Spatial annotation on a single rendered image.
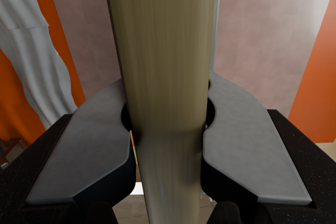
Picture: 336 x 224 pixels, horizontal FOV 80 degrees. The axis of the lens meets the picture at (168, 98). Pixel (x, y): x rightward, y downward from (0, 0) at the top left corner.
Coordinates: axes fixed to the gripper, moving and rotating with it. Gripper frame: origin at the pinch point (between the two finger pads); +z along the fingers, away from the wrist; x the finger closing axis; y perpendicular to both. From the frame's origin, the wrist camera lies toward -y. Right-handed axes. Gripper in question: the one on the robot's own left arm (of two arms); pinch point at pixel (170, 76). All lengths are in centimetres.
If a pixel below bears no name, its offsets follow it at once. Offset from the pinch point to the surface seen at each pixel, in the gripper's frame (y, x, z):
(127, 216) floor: 237, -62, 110
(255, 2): -1.8, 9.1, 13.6
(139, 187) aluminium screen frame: 26.6, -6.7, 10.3
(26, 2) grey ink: -2.9, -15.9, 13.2
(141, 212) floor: 227, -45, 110
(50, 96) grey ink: 9.1, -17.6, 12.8
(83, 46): 2.3, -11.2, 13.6
